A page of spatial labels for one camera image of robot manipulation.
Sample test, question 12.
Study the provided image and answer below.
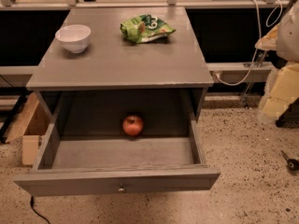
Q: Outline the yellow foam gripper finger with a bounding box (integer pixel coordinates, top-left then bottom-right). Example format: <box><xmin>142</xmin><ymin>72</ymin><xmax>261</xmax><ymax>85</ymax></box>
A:
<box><xmin>255</xmin><ymin>24</ymin><xmax>279</xmax><ymax>51</ymax></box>
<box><xmin>258</xmin><ymin>62</ymin><xmax>299</xmax><ymax>121</ymax></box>

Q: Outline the red apple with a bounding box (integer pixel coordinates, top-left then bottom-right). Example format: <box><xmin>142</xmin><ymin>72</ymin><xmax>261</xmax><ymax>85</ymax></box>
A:
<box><xmin>122</xmin><ymin>115</ymin><xmax>144</xmax><ymax>136</ymax></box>

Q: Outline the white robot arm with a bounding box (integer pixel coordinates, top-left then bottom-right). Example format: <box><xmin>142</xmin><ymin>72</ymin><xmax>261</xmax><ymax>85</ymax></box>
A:
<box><xmin>255</xmin><ymin>1</ymin><xmax>299</xmax><ymax>122</ymax></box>

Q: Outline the grey open top drawer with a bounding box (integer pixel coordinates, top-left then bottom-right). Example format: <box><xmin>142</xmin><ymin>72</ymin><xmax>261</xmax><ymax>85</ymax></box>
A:
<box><xmin>14</xmin><ymin>90</ymin><xmax>220</xmax><ymax>196</ymax></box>

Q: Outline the thin metal rod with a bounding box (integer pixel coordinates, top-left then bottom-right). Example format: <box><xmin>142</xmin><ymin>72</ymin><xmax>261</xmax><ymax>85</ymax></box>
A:
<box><xmin>240</xmin><ymin>50</ymin><xmax>268</xmax><ymax>109</ymax></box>

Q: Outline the black caster wheel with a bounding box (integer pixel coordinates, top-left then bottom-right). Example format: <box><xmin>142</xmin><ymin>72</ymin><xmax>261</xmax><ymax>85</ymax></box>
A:
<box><xmin>281</xmin><ymin>151</ymin><xmax>299</xmax><ymax>171</ymax></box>

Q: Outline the green chip bag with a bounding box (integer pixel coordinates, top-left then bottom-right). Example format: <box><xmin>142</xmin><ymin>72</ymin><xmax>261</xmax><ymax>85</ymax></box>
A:
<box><xmin>120</xmin><ymin>14</ymin><xmax>176</xmax><ymax>44</ymax></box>

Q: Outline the white ceramic bowl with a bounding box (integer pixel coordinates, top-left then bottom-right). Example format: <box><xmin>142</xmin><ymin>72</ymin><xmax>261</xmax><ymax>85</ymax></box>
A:
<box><xmin>55</xmin><ymin>24</ymin><xmax>92</xmax><ymax>53</ymax></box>

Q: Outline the wooden block structure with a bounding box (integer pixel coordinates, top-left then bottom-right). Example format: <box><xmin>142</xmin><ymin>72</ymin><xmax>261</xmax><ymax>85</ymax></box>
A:
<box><xmin>6</xmin><ymin>93</ymin><xmax>50</xmax><ymax>165</ymax></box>

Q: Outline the white cable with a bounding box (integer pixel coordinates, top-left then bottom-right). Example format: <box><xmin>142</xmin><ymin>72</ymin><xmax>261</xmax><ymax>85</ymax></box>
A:
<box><xmin>214</xmin><ymin>0</ymin><xmax>284</xmax><ymax>87</ymax></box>

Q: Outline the grey metal rail frame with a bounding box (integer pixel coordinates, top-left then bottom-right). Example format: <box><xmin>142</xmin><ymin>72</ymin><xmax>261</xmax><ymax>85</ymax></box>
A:
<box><xmin>0</xmin><ymin>0</ymin><xmax>269</xmax><ymax>78</ymax></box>

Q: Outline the black floor cable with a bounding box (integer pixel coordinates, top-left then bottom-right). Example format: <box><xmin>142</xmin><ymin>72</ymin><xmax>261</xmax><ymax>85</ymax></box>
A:
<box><xmin>29</xmin><ymin>195</ymin><xmax>51</xmax><ymax>224</ymax></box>

